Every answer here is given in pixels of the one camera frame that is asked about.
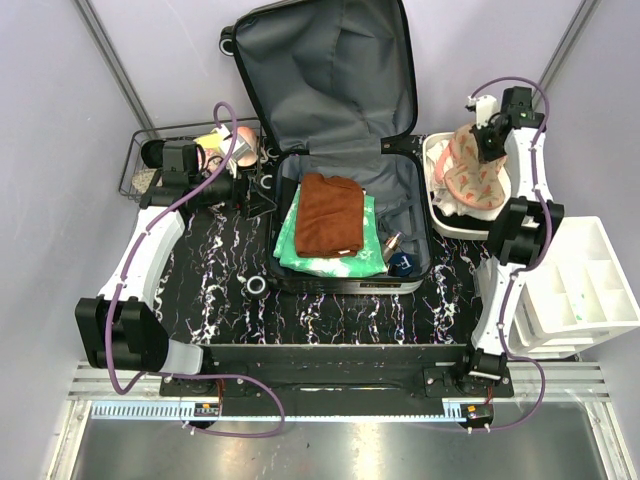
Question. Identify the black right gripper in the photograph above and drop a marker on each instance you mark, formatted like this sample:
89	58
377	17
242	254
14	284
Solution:
485	155

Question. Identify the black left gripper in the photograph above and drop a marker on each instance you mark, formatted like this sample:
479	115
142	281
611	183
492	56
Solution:
246	195

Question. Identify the pink floral mesh pouch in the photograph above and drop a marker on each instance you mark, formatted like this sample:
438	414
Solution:
493	193

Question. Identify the brown towel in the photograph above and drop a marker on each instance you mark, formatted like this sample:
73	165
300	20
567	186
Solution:
330	217

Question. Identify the green tie-dye cloth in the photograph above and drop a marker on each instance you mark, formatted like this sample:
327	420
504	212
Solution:
366	263

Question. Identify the space astronaut kids suitcase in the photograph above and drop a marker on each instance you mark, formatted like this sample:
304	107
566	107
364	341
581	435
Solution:
333	86

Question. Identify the black garment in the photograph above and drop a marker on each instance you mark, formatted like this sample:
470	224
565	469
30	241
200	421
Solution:
464	222

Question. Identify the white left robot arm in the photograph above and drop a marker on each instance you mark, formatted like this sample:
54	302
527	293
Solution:
118	328

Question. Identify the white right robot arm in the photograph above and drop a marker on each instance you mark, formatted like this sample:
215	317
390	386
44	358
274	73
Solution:
521	235

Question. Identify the pink mug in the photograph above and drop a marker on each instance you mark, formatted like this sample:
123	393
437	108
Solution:
249	148

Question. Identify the yellow mug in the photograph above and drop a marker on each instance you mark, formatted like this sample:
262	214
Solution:
210	144

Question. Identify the white plastic basin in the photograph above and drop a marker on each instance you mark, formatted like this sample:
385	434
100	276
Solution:
441	228

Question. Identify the black bowl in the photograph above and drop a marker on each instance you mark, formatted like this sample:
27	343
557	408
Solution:
151	153

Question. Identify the speckled grey plate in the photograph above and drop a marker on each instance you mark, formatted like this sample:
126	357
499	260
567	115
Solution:
142	180

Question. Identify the gold perfume spray bottle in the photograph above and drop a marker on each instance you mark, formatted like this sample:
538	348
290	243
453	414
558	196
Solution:
391	244

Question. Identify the white compartment organizer box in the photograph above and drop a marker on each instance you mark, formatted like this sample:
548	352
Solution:
580	290

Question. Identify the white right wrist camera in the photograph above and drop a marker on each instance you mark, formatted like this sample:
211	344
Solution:
484	107

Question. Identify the black wire dish rack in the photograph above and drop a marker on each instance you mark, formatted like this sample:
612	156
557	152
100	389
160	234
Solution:
133	162

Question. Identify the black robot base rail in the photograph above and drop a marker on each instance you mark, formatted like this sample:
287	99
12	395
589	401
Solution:
431	371

